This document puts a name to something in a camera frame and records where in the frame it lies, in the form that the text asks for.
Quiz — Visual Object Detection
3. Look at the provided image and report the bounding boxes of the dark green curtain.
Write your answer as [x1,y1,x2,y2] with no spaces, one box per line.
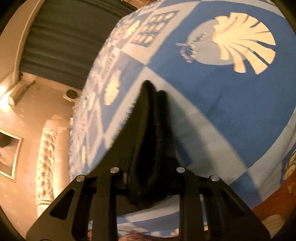
[20,0,136,89]

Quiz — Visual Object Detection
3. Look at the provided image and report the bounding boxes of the framed wall picture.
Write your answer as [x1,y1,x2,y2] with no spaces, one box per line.
[0,129,23,182]

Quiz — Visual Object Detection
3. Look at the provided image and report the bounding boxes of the round black device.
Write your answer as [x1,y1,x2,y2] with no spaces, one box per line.
[63,89,79,103]

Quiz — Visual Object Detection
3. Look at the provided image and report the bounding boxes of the blue white patterned bedsheet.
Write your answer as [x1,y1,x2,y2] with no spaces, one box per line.
[69,1,295,240]

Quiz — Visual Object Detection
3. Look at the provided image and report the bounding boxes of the cream tufted headboard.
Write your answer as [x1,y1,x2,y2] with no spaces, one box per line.
[35,114,70,216]

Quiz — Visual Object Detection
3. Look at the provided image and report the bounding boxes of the brown patterned clothing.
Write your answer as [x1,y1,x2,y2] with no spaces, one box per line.
[117,232,180,241]

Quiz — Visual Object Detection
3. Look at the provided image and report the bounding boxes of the white air conditioner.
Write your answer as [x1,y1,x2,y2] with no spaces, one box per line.
[8,80,35,106]

